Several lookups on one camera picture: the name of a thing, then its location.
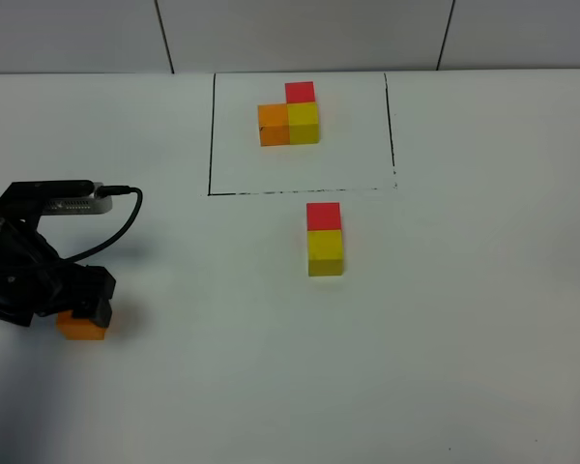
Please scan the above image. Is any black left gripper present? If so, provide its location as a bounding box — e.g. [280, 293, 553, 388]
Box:
[0, 209, 116, 332]

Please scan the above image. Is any red template cube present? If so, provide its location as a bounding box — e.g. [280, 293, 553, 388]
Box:
[284, 81, 316, 104]

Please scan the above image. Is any orange template cube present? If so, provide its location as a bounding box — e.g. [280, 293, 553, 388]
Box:
[257, 103, 290, 147]

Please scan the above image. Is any yellow template cube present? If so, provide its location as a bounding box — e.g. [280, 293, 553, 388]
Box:
[287, 101, 320, 145]

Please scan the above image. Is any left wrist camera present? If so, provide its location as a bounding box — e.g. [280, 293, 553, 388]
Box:
[0, 180, 112, 218]

